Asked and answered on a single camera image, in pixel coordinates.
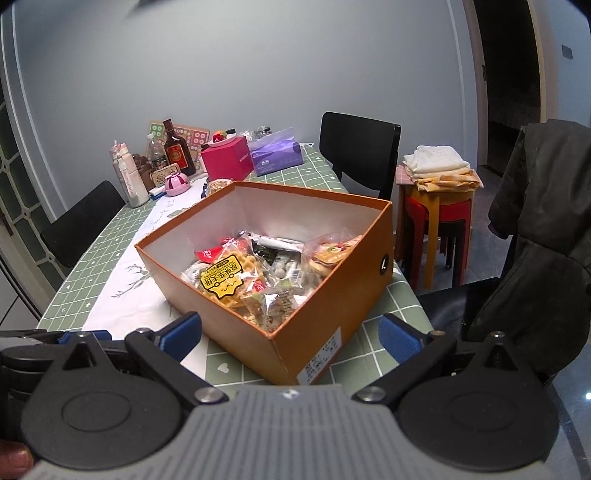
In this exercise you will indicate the person's left hand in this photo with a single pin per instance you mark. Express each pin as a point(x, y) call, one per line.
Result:
point(14, 457)

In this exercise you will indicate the purple tissue pack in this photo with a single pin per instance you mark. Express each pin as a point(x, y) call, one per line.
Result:
point(277, 154)

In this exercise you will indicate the dried fruit chips bag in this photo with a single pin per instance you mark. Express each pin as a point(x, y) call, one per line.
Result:
point(330, 254)

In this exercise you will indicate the folded white towel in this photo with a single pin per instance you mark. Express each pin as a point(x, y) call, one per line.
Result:
point(436, 159)

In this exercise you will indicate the red snack packet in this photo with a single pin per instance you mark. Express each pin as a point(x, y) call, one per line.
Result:
point(207, 253)

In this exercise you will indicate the glass panel door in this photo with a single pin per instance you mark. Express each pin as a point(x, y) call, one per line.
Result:
point(18, 194)

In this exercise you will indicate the folded yellow checked cloth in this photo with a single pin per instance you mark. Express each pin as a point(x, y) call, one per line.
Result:
point(448, 182)

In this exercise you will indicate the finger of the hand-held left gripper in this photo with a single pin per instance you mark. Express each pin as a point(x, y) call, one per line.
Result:
point(100, 336)

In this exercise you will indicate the white blue small case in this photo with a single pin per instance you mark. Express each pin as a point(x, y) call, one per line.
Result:
point(157, 193)

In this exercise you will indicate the dark jacket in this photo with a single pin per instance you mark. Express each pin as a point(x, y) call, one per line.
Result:
point(540, 230)

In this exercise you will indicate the white printed table runner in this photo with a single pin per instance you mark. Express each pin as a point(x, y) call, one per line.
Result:
point(138, 286)

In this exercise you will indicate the clear packet of white balls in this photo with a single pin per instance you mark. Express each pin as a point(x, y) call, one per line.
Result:
point(284, 266)

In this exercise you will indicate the wall switch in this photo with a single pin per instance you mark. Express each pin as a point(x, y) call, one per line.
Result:
point(567, 51)

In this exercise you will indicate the small clear bag of nuts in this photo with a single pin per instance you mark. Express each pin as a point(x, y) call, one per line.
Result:
point(219, 187)

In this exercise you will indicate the yellow plastic stool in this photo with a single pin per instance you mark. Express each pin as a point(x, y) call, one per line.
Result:
point(431, 249)

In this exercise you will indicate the pink round mini fan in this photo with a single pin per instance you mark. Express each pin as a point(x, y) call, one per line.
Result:
point(178, 183)

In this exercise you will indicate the brown wooden figure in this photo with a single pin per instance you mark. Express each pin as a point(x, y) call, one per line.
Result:
point(142, 170)

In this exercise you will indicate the brown liquor bottle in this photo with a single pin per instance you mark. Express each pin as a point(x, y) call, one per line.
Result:
point(179, 152)

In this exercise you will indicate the red plastic stool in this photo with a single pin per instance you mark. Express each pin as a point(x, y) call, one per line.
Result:
point(434, 197)

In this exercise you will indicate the white tumbler bottle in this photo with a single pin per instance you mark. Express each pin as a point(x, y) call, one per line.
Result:
point(129, 180)

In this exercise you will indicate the red toy ornament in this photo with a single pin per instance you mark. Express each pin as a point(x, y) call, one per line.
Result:
point(220, 136)

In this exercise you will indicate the orange cardboard box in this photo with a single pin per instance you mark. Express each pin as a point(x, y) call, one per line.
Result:
point(323, 314)

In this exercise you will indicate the clear plastic water bottle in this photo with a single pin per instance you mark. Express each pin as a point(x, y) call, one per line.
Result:
point(156, 152)

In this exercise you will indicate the beige dotted card board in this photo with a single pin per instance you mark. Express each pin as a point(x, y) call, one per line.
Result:
point(196, 136)

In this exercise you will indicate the pink square box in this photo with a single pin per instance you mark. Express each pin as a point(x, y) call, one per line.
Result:
point(226, 160)

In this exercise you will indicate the small wooden slotted box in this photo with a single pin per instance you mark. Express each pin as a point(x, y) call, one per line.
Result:
point(167, 174)

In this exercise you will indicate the clear nut snack packet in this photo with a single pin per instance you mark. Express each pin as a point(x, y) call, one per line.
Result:
point(279, 307)

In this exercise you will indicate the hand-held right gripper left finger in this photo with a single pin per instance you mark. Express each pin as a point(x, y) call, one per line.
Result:
point(182, 331)

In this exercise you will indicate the black chair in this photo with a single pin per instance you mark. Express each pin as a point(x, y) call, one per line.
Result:
point(83, 221)
point(360, 147)
point(443, 304)

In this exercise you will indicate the yellow waffle packet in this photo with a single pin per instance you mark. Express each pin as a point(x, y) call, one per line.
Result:
point(226, 277)

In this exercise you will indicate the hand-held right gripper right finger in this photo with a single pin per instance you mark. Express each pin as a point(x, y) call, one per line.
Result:
point(398, 333)

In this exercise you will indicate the white long snack packet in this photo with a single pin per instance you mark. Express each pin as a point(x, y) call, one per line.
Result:
point(281, 242)

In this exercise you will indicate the green dotted card board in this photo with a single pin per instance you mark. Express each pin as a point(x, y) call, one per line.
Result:
point(156, 130)

